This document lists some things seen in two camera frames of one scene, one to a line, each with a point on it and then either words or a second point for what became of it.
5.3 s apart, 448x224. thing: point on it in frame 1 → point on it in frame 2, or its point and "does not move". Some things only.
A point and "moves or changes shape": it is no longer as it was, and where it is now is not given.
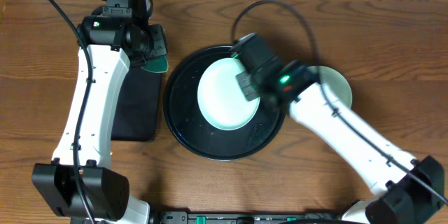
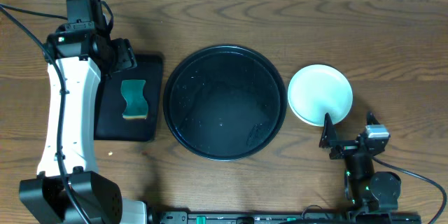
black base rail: [182, 217] does not move
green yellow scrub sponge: [157, 65] → [137, 106]
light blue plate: [220, 98] moves or changes shape
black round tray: [187, 123] does not move
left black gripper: [159, 44] → [127, 59]
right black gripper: [249, 89] → [346, 147]
